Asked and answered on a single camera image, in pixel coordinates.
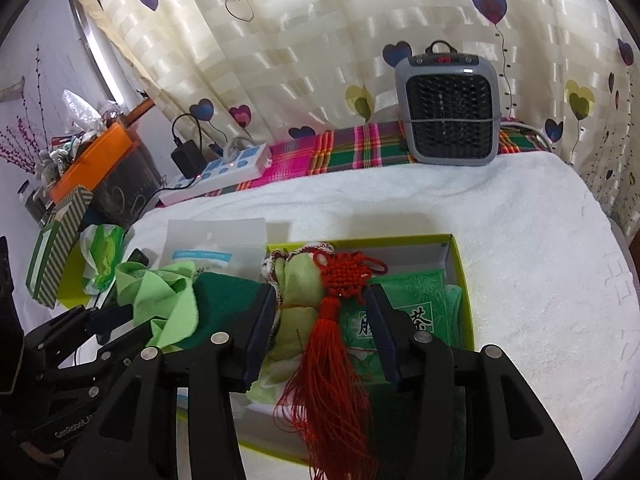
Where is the lime green cardboard tray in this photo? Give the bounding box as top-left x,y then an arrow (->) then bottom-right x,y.
237,232 -> 476,466

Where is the black smartphone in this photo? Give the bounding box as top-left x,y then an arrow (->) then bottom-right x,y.
125,247 -> 151,271

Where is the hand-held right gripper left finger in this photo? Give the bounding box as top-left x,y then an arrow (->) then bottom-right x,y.
57,282 -> 278,480

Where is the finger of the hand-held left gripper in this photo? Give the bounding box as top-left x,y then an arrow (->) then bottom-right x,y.
42,322 -> 153,386
25,304 -> 133,348

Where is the heart-print cream curtain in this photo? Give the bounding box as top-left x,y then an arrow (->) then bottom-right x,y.
67,0 -> 640,241

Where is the green plastic bag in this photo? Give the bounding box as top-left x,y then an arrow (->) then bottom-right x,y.
79,224 -> 126,295

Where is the small grey heater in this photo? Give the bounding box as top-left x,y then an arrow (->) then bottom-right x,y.
394,40 -> 503,167

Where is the red knot tassel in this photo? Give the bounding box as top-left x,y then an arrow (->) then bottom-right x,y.
272,252 -> 388,473

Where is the light green cloth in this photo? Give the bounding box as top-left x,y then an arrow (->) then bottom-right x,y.
115,260 -> 201,348

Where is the white cotton pad bag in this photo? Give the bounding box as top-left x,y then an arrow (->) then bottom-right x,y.
159,217 -> 268,286

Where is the white power strip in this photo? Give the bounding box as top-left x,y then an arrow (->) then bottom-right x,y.
160,142 -> 273,206

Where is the large green tea packet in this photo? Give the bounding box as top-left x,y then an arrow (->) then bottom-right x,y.
340,269 -> 448,386

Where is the green towel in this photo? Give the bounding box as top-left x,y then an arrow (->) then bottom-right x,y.
262,242 -> 346,376

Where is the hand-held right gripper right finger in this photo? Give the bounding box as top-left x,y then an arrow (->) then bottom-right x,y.
367,282 -> 583,480

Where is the orange box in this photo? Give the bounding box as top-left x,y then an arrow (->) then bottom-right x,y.
49,122 -> 141,202

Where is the white heater cord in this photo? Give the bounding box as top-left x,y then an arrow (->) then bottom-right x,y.
500,117 -> 553,153

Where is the plaid cloth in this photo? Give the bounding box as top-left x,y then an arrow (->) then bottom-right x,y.
155,120 -> 543,208

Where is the yellow-green tissue box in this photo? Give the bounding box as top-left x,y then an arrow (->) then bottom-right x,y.
25,185 -> 96,309

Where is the black charger adapter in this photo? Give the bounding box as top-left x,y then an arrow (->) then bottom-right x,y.
170,112 -> 206,179

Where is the clear crumpled plastic bag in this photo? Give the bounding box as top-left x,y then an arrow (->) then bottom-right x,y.
61,87 -> 123,133

